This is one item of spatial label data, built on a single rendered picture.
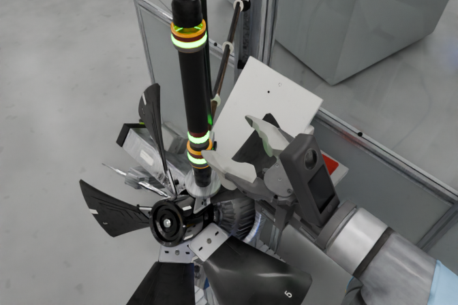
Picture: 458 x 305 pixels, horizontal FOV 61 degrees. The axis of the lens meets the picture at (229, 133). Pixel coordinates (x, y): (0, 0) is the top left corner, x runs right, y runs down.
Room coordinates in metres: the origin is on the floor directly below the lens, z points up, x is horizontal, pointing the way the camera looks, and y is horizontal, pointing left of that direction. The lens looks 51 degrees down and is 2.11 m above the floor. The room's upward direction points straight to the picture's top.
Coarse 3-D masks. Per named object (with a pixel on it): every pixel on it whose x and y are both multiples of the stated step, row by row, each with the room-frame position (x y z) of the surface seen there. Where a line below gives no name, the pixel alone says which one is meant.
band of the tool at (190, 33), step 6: (204, 24) 0.41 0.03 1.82; (174, 30) 0.40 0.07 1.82; (180, 30) 0.42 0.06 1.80; (186, 30) 0.43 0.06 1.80; (192, 30) 0.43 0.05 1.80; (198, 30) 0.42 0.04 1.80; (180, 36) 0.39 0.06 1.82; (186, 36) 0.38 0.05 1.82; (192, 36) 0.39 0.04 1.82; (186, 42) 0.38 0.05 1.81; (192, 42) 0.39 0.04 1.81
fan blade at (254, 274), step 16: (240, 240) 0.41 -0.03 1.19; (224, 256) 0.37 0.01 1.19; (240, 256) 0.36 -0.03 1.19; (256, 256) 0.36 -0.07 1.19; (208, 272) 0.33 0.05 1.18; (224, 272) 0.33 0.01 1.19; (240, 272) 0.33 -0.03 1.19; (256, 272) 0.32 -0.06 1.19; (272, 272) 0.32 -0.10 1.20; (288, 272) 0.32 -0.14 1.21; (304, 272) 0.32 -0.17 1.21; (224, 288) 0.29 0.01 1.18; (240, 288) 0.29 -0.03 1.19; (256, 288) 0.29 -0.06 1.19; (272, 288) 0.29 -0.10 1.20; (288, 288) 0.29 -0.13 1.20; (304, 288) 0.28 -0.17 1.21; (224, 304) 0.26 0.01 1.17; (240, 304) 0.26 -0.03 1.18; (256, 304) 0.26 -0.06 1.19; (272, 304) 0.25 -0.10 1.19; (288, 304) 0.25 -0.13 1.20
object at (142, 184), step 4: (104, 164) 0.73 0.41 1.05; (112, 168) 0.71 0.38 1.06; (116, 172) 0.69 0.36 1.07; (120, 172) 0.68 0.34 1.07; (124, 172) 0.68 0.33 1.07; (124, 176) 0.67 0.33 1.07; (140, 180) 0.64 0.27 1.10; (140, 184) 0.63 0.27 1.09; (144, 184) 0.62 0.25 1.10; (148, 184) 0.62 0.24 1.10; (152, 184) 0.62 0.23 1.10; (144, 188) 0.61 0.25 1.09; (148, 188) 0.61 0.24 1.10; (152, 188) 0.61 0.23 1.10; (156, 188) 0.61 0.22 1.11; (156, 192) 0.59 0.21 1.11; (160, 192) 0.59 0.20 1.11; (164, 192) 0.59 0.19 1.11; (164, 196) 0.58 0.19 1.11; (168, 196) 0.57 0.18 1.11
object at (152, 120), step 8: (152, 88) 0.72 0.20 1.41; (144, 96) 0.74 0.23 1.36; (152, 96) 0.71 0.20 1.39; (144, 104) 0.74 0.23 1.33; (152, 104) 0.69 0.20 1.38; (144, 112) 0.74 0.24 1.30; (152, 112) 0.68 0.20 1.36; (144, 120) 0.74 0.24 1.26; (152, 120) 0.67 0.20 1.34; (160, 120) 0.64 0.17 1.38; (152, 128) 0.67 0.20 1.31; (160, 128) 0.63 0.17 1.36; (152, 136) 0.69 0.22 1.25; (160, 136) 0.61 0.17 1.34; (160, 144) 0.61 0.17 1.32; (160, 152) 0.60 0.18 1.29
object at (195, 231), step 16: (160, 208) 0.47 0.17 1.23; (176, 208) 0.45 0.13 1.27; (192, 208) 0.47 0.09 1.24; (208, 208) 0.49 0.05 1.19; (160, 224) 0.44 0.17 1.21; (176, 224) 0.43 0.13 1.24; (192, 224) 0.43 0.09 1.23; (208, 224) 0.46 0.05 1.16; (160, 240) 0.41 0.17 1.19; (176, 240) 0.40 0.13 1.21
